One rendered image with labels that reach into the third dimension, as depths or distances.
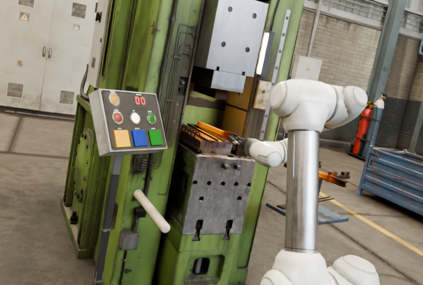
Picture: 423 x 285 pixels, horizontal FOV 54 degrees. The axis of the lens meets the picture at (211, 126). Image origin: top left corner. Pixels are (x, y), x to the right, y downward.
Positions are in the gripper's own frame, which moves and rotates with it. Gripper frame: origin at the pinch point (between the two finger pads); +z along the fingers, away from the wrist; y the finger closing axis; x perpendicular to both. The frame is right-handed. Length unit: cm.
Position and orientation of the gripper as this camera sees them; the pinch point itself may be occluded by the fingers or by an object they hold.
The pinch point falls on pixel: (231, 136)
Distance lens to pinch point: 220.4
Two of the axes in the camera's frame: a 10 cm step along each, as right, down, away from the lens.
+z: -4.4, -2.2, 8.7
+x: 2.0, -9.7, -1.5
